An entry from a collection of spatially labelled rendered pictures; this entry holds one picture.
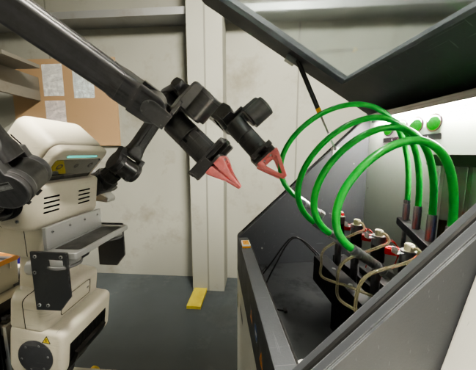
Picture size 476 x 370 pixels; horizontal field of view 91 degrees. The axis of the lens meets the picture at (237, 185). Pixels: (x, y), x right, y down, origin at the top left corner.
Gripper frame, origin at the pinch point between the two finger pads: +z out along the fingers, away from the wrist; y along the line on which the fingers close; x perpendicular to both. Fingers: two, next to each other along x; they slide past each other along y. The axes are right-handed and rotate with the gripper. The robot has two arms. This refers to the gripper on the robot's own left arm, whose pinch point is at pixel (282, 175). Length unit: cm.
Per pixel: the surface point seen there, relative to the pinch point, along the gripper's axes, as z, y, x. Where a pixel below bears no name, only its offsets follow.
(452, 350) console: 32.4, -29.7, 2.9
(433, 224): 29.2, -10.7, -15.4
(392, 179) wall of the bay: 28.1, 23.2, -30.9
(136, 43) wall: -179, 148, -3
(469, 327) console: 30.3, -31.1, -0.7
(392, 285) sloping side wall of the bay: 21.6, -28.6, 2.7
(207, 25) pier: -127, 123, -54
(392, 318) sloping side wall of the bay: 23.1, -31.2, 6.1
